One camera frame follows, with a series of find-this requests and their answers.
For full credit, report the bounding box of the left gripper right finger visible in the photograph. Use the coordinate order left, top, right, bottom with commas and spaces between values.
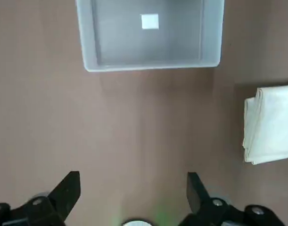
180, 172, 280, 226

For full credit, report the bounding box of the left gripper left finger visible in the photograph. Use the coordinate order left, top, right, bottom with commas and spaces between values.
0, 171, 81, 226

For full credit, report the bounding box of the cream-colored tablecloth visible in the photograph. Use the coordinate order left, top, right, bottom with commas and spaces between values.
242, 84, 288, 165

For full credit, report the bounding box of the clear plastic box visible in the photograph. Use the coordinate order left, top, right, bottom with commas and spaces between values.
75, 0, 226, 73

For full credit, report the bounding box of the white label sticker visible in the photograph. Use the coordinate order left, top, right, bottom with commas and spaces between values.
140, 13, 160, 30

